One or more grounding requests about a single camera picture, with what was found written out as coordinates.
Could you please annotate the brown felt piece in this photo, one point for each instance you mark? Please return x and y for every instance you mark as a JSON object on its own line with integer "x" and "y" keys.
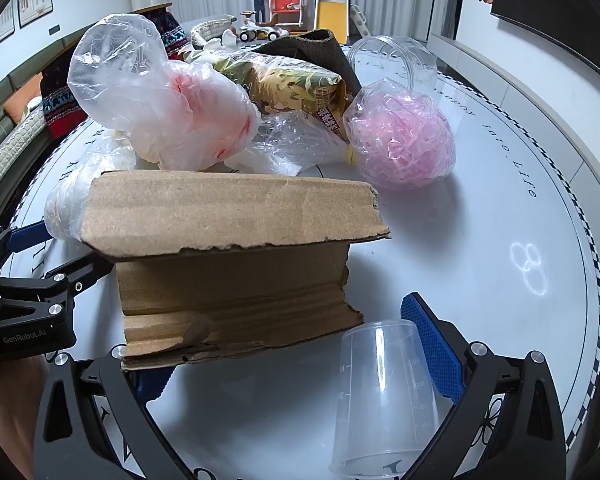
{"x": 325, "y": 47}

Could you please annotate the yellow toy slide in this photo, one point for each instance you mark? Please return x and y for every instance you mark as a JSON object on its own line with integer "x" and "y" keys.
{"x": 332, "y": 10}

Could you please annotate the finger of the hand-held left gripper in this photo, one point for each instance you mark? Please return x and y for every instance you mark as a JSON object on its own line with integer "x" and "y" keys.
{"x": 87, "y": 267}
{"x": 27, "y": 236}

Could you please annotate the crumpled clear plastic wrap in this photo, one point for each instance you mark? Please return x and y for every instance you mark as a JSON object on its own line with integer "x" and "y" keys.
{"x": 290, "y": 145}

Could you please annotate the clear plastic jar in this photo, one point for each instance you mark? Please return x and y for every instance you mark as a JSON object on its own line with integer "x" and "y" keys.
{"x": 412, "y": 60}

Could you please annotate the clear bag of pink shreds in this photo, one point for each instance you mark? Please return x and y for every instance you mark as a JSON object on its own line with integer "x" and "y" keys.
{"x": 405, "y": 135}

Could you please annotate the white crumpled plastic bag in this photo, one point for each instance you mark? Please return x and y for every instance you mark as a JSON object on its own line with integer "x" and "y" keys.
{"x": 210, "y": 47}

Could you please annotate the clear red print plastic bag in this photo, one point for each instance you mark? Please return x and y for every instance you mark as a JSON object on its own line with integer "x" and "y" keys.
{"x": 145, "y": 90}

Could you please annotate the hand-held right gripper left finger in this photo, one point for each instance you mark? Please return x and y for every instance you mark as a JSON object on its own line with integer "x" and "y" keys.
{"x": 150, "y": 386}

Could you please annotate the torn brown cardboard piece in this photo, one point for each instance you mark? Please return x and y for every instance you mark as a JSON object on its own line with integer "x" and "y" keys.
{"x": 230, "y": 210}

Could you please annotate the beige quilted sofa cover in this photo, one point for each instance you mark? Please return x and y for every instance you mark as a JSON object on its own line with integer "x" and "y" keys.
{"x": 5, "y": 160}

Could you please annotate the patterned red blue blanket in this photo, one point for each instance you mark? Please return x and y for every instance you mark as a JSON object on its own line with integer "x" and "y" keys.
{"x": 60, "y": 105}

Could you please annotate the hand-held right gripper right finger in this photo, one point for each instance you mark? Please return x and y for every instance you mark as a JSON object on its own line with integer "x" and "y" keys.
{"x": 432, "y": 345}

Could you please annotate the clear bag of white contents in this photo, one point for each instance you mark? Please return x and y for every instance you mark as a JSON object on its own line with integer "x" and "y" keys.
{"x": 70, "y": 195}

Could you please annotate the yellow green snack packet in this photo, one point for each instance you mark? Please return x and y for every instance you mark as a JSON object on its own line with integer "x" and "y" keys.
{"x": 290, "y": 85}

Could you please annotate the orange cushion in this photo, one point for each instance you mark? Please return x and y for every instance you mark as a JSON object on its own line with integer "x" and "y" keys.
{"x": 15, "y": 106}

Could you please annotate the white quilted roll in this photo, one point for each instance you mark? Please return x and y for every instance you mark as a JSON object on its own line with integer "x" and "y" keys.
{"x": 210, "y": 24}

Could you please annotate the dark green sofa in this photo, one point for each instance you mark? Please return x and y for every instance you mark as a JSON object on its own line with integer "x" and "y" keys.
{"x": 10, "y": 80}

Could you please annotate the white toy car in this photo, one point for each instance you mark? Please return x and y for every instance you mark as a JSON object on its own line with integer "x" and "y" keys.
{"x": 260, "y": 32}

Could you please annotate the black wall screen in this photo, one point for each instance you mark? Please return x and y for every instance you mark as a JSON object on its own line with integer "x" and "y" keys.
{"x": 555, "y": 5}

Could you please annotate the clear plastic measuring cup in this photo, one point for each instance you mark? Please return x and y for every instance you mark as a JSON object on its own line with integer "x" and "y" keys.
{"x": 380, "y": 390}

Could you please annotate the person's left forearm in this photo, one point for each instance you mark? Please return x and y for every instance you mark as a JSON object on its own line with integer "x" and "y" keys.
{"x": 10, "y": 400}

